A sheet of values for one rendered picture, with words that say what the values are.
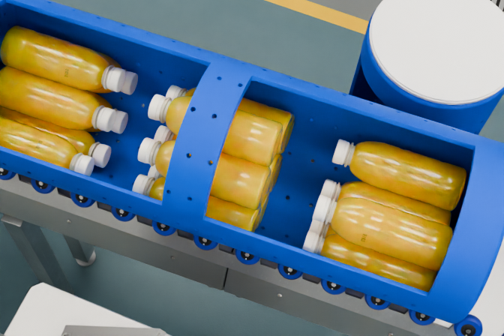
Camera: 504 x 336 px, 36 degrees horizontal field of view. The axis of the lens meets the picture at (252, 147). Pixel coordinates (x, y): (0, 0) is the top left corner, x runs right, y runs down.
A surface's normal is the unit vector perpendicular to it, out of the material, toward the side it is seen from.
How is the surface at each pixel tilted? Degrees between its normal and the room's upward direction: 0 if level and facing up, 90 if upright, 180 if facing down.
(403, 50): 0
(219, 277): 70
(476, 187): 4
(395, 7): 0
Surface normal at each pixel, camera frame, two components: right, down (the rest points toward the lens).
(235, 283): -0.29, 0.61
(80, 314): 0.04, -0.47
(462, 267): -0.22, 0.30
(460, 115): 0.13, 0.87
